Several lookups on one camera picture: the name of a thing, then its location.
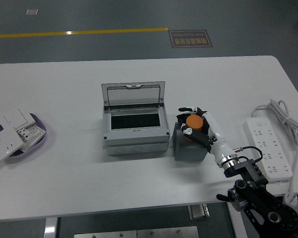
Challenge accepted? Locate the grey cube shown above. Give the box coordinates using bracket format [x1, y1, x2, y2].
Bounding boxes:
[172, 120, 209, 162]

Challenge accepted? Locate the white perforated socket module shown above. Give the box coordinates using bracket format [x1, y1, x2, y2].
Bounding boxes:
[16, 123, 46, 152]

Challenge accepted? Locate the metal base plate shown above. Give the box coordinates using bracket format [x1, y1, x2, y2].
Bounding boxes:
[74, 230, 138, 238]
[137, 226, 199, 238]

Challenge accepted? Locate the grey table bracket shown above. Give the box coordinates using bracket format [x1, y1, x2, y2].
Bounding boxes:
[188, 203, 211, 221]

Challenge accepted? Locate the purple tray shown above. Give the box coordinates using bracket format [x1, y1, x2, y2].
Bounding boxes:
[0, 113, 48, 158]

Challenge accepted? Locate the white power strip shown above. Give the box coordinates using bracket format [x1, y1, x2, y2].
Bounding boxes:
[243, 117, 294, 184]

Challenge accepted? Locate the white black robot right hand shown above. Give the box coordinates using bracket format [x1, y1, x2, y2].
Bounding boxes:
[178, 106, 238, 165]

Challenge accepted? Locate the white table leg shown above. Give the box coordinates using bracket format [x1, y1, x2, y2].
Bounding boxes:
[226, 202, 249, 238]
[43, 217, 59, 238]

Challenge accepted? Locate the white five-hole socket panel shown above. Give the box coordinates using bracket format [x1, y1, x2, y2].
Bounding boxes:
[0, 125, 25, 163]

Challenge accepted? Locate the white power cord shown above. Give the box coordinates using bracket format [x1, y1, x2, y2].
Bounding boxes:
[250, 98, 298, 199]

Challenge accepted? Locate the white switch plate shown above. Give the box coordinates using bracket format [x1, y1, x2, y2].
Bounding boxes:
[0, 108, 37, 130]

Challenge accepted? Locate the grey box with clear lid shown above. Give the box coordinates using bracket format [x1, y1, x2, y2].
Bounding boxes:
[101, 80, 170, 156]

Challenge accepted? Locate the white power plug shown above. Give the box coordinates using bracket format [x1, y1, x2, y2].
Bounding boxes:
[284, 192, 298, 206]

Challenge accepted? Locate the orange cylinder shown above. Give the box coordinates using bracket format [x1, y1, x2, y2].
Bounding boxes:
[185, 115, 205, 143]

